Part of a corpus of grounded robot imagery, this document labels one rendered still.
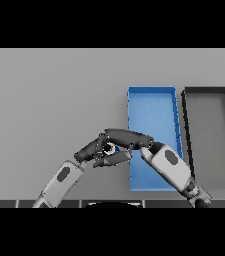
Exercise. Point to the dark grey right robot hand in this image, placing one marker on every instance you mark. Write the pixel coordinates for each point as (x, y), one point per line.
(127, 137)

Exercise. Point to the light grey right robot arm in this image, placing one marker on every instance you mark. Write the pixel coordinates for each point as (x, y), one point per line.
(174, 170)

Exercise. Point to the blue bin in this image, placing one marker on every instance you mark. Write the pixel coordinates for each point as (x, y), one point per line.
(152, 116)

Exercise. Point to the blue pipe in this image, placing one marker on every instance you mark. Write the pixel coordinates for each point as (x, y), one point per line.
(109, 148)

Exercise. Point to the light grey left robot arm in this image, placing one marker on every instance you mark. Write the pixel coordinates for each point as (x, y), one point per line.
(58, 184)

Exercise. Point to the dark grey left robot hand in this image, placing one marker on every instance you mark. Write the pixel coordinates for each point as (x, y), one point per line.
(89, 151)

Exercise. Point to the dark grey bin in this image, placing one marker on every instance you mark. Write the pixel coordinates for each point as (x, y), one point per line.
(210, 133)

